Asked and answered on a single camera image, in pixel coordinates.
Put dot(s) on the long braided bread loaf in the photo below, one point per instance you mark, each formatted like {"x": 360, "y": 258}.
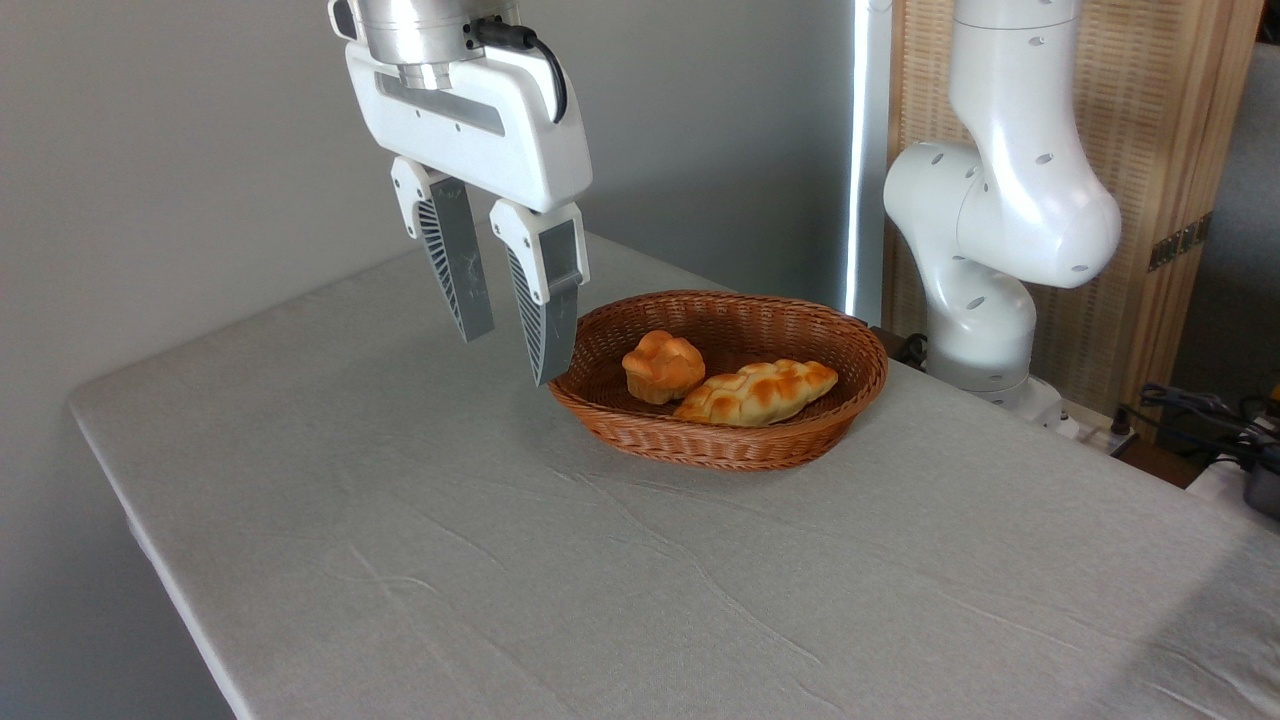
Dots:
{"x": 760, "y": 393}

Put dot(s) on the wooden slatted folding screen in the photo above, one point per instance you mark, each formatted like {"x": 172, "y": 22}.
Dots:
{"x": 1150, "y": 150}

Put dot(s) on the white power strip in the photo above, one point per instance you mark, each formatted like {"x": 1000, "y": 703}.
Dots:
{"x": 1095, "y": 432}

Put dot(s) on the grey tablecloth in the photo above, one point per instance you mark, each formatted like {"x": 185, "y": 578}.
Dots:
{"x": 600, "y": 600}

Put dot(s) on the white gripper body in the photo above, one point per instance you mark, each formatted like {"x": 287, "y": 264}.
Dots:
{"x": 500, "y": 150}

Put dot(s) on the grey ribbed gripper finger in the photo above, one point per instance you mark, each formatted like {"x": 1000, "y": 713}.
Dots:
{"x": 460, "y": 260}
{"x": 555, "y": 320}

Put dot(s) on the round flower-shaped bread bun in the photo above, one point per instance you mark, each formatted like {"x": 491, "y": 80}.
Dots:
{"x": 662, "y": 368}

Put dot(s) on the white vertical light post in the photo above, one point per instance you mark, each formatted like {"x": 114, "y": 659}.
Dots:
{"x": 870, "y": 150}

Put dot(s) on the brown oval wicker basket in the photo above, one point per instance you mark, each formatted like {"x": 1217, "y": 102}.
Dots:
{"x": 720, "y": 445}

